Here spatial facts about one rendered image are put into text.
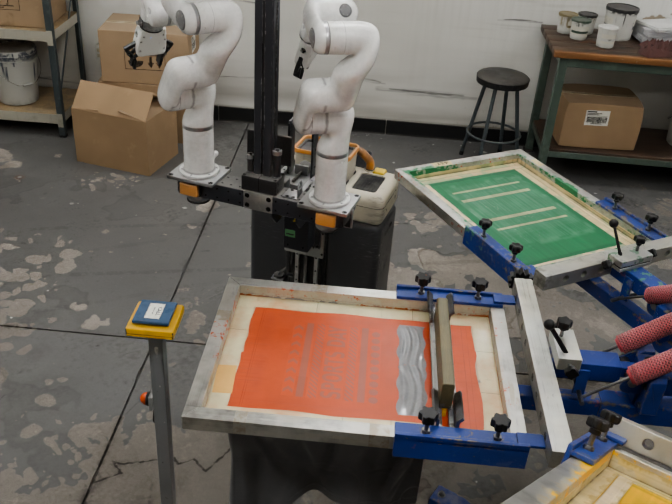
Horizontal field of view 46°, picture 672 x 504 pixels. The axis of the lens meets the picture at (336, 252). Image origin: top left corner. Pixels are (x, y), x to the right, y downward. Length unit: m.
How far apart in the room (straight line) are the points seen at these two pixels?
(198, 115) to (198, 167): 0.17
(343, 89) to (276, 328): 0.66
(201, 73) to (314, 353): 0.85
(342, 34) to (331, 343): 0.80
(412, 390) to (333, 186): 0.69
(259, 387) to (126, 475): 1.23
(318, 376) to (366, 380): 0.12
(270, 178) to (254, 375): 0.70
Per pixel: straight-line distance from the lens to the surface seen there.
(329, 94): 2.18
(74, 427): 3.35
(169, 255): 4.31
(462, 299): 2.28
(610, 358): 2.13
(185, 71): 2.32
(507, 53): 5.71
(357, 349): 2.12
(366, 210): 2.99
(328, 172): 2.34
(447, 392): 1.90
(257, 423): 1.85
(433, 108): 5.80
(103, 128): 5.18
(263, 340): 2.13
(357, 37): 2.09
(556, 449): 1.83
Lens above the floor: 2.27
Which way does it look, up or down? 31 degrees down
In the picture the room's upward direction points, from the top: 4 degrees clockwise
